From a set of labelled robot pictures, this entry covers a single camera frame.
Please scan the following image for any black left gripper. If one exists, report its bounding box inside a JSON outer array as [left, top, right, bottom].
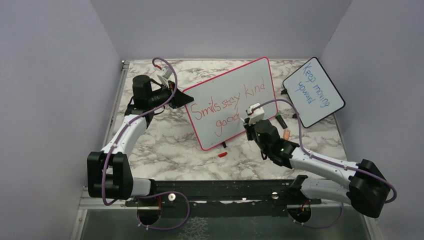
[[148, 80, 194, 109]]

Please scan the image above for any red marker cap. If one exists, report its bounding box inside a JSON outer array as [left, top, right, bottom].
[[218, 152, 228, 158]]

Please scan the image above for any pink framed whiteboard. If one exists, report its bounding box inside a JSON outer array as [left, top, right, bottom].
[[183, 57, 276, 151]]

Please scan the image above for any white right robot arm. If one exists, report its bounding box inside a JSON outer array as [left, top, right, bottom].
[[243, 118, 390, 218]]

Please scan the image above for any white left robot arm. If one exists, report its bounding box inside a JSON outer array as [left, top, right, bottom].
[[87, 75, 194, 206]]

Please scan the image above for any black framed written whiteboard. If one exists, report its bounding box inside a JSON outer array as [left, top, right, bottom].
[[282, 57, 346, 128]]

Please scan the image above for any green capped black marker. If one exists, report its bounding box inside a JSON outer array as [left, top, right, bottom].
[[275, 113, 288, 130]]

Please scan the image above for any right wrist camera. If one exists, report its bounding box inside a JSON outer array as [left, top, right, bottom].
[[245, 103, 265, 126]]

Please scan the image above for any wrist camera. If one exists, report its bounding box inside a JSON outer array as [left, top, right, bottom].
[[245, 103, 265, 126], [156, 66, 173, 88]]

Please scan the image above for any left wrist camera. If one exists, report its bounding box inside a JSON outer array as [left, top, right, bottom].
[[156, 66, 173, 88]]

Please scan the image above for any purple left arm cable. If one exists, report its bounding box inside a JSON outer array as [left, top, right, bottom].
[[101, 57, 191, 232]]

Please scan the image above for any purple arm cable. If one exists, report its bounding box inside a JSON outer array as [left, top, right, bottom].
[[250, 98, 398, 229], [101, 57, 191, 232]]

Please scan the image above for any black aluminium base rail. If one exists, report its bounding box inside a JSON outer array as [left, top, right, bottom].
[[70, 178, 382, 240]]

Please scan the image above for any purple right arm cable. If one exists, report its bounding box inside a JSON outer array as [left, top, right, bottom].
[[250, 98, 398, 229]]

